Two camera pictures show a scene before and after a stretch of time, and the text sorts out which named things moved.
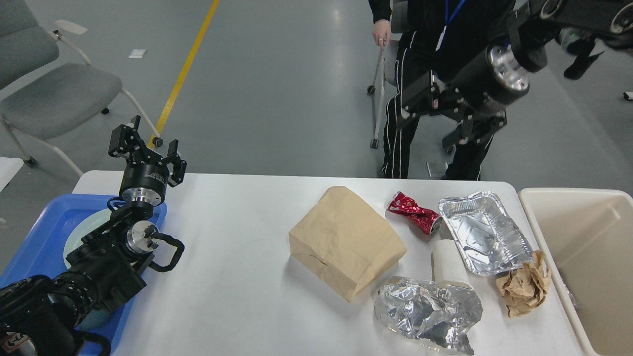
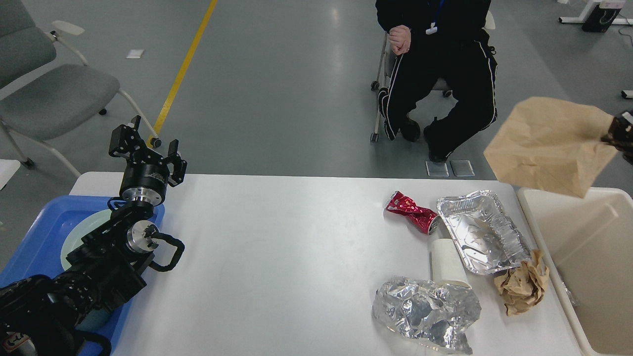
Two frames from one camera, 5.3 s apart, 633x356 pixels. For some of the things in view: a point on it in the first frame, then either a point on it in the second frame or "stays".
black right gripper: x=479 y=84 to x=620 y=136
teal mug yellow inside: x=98 y=318 stays
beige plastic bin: x=586 y=237 stays
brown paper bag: x=342 y=240 to x=553 y=144
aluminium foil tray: x=490 y=239 stays
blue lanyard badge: x=448 y=18 to x=434 y=29
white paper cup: x=448 y=264 stays
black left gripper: x=144 y=179 stays
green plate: x=74 y=240 stays
